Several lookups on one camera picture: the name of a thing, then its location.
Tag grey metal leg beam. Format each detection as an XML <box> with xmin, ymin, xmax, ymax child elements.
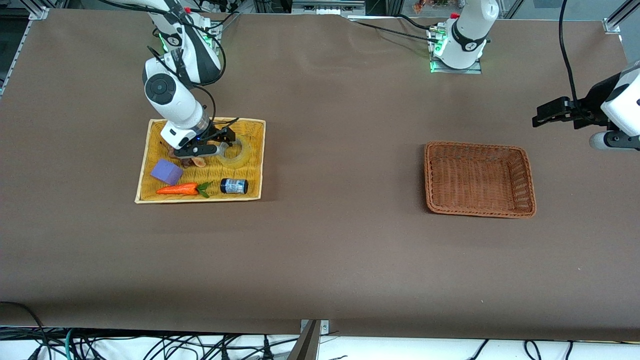
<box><xmin>286</xmin><ymin>320</ymin><xmax>321</xmax><ymax>360</ymax></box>

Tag brown woven basket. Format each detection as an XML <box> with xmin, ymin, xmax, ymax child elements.
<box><xmin>424</xmin><ymin>141</ymin><xmax>537</xmax><ymax>219</ymax></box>

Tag orange toy carrot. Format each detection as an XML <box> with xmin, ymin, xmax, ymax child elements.
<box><xmin>156</xmin><ymin>181</ymin><xmax>212</xmax><ymax>199</ymax></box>

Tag purple foam cube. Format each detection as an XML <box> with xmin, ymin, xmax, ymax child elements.
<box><xmin>150</xmin><ymin>159</ymin><xmax>184</xmax><ymax>186</ymax></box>

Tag black cable on table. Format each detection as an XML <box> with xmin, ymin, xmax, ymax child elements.
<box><xmin>347</xmin><ymin>19</ymin><xmax>435</xmax><ymax>43</ymax></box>
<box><xmin>397</xmin><ymin>13</ymin><xmax>437</xmax><ymax>32</ymax></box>

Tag blue jar with black lid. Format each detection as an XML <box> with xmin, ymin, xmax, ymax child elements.
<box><xmin>220</xmin><ymin>178</ymin><xmax>249</xmax><ymax>195</ymax></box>

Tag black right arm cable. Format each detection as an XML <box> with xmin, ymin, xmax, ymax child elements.
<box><xmin>146</xmin><ymin>44</ymin><xmax>227</xmax><ymax>132</ymax></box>

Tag striped toy croissant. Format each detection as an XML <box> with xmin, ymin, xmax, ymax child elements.
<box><xmin>191</xmin><ymin>141</ymin><xmax>221</xmax><ymax>168</ymax></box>

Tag metal table edge bracket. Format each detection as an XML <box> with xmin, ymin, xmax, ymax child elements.
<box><xmin>300</xmin><ymin>319</ymin><xmax>330</xmax><ymax>336</ymax></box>

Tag clear packing tape roll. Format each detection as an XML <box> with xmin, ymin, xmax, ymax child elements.
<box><xmin>218</xmin><ymin>136</ymin><xmax>252</xmax><ymax>169</ymax></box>

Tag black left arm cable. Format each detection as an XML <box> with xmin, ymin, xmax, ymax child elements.
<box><xmin>558</xmin><ymin>0</ymin><xmax>584</xmax><ymax>115</ymax></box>

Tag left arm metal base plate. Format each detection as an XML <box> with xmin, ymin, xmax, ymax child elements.
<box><xmin>430</xmin><ymin>57</ymin><xmax>484</xmax><ymax>75</ymax></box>

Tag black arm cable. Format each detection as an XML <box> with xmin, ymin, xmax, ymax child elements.
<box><xmin>146</xmin><ymin>44</ymin><xmax>227</xmax><ymax>132</ymax></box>
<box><xmin>558</xmin><ymin>0</ymin><xmax>584</xmax><ymax>115</ymax></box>

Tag brown table cover cloth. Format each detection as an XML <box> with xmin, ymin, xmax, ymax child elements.
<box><xmin>0</xmin><ymin>7</ymin><xmax>640</xmax><ymax>342</ymax></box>

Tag brown toy lion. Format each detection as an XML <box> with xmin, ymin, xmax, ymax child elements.
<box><xmin>167</xmin><ymin>146</ymin><xmax>195</xmax><ymax>169</ymax></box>

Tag yellow woven basket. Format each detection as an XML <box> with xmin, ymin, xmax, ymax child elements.
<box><xmin>134</xmin><ymin>117</ymin><xmax>266</xmax><ymax>204</ymax></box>

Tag white power strip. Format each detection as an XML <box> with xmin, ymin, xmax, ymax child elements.
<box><xmin>197</xmin><ymin>0</ymin><xmax>242</xmax><ymax>14</ymax></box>

